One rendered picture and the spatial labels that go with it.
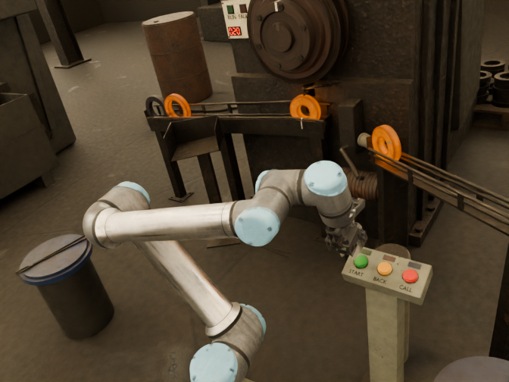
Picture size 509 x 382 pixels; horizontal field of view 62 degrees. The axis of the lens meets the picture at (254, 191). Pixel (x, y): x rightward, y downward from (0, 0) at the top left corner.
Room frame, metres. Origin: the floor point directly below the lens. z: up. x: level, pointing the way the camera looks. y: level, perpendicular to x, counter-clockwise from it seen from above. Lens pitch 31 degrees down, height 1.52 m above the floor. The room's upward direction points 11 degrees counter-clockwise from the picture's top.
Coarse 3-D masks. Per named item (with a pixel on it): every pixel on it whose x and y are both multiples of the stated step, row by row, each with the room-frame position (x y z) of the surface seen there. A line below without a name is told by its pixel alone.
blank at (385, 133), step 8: (376, 128) 1.53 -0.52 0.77; (384, 128) 1.48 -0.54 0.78; (392, 128) 1.48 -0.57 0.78; (376, 136) 1.53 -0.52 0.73; (384, 136) 1.48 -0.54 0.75; (392, 136) 1.44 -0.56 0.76; (376, 144) 1.53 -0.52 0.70; (384, 144) 1.53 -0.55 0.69; (392, 144) 1.43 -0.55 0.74; (400, 144) 1.43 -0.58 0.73; (384, 152) 1.49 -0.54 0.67; (392, 152) 1.43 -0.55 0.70; (400, 152) 1.42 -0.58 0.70
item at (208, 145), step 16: (176, 128) 2.20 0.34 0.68; (192, 128) 2.19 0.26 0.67; (208, 128) 2.18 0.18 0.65; (176, 144) 2.19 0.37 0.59; (192, 144) 2.14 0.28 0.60; (208, 144) 2.08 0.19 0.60; (176, 160) 2.00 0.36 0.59; (208, 160) 2.05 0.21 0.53; (208, 176) 2.05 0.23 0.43; (208, 192) 2.06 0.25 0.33; (208, 240) 2.06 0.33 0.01; (224, 240) 2.03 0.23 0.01
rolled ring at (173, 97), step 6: (168, 96) 2.54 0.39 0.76; (174, 96) 2.51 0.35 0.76; (180, 96) 2.51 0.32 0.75; (168, 102) 2.55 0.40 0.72; (180, 102) 2.48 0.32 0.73; (186, 102) 2.49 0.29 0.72; (168, 108) 2.56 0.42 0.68; (186, 108) 2.46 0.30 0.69; (168, 114) 2.57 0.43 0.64; (174, 114) 2.56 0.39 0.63; (186, 114) 2.47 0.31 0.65
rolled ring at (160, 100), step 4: (152, 96) 2.64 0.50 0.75; (156, 96) 2.63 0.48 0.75; (160, 96) 2.64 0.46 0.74; (148, 100) 2.67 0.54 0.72; (152, 100) 2.65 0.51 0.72; (156, 100) 2.63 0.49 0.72; (160, 100) 2.61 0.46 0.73; (164, 100) 2.62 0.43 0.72; (148, 104) 2.68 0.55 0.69; (160, 104) 2.61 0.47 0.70; (148, 108) 2.69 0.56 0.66; (152, 108) 2.70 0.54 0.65; (164, 108) 2.59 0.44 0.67; (148, 112) 2.69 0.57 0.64; (152, 112) 2.69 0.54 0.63; (164, 112) 2.60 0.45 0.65; (152, 116) 2.68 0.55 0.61; (156, 116) 2.68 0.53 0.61; (164, 116) 2.61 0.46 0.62; (168, 116) 2.60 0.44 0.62
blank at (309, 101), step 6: (300, 96) 1.93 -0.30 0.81; (306, 96) 1.92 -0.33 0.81; (294, 102) 1.96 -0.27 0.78; (300, 102) 1.94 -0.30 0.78; (306, 102) 1.91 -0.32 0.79; (312, 102) 1.89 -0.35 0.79; (294, 108) 1.96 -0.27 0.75; (300, 108) 1.97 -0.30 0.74; (312, 108) 1.89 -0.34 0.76; (318, 108) 1.89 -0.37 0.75; (294, 114) 1.96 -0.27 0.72; (300, 114) 1.95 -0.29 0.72; (312, 114) 1.90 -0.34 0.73; (318, 114) 1.88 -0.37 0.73; (300, 120) 1.94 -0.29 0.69
